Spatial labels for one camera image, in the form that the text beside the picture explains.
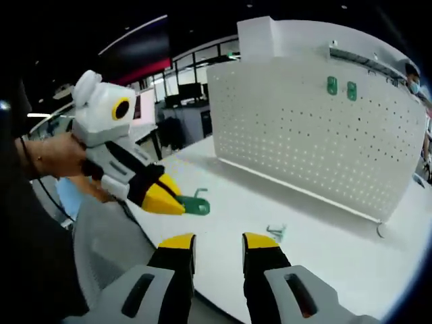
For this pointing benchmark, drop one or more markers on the white pegboard mounting plate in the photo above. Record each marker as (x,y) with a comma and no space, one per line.
(303,141)

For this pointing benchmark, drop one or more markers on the ceiling light strip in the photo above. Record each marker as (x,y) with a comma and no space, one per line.
(135,33)

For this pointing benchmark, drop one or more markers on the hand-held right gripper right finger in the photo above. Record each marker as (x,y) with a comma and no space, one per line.
(263,290)

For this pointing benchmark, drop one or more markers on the light blue object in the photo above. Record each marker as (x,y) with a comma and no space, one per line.
(69,197)

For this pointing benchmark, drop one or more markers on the black computer monitor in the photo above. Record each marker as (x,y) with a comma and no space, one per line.
(190,92)

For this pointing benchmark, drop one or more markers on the pink display board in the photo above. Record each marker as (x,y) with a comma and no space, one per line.
(146,106)

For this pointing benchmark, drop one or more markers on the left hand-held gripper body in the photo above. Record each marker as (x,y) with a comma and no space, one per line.
(98,111)

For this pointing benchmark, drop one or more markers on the green hook assembly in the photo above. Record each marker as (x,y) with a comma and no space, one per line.
(351,90)
(331,86)
(195,206)
(278,231)

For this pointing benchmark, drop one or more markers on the person's dark clothing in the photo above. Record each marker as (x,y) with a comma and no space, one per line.
(27,253)

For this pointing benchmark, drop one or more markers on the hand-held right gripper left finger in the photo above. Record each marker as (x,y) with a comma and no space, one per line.
(172,290)

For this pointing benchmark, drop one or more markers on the person's left hand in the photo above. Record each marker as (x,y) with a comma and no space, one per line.
(60,155)

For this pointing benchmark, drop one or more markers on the grey office chair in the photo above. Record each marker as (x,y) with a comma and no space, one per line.
(108,243)

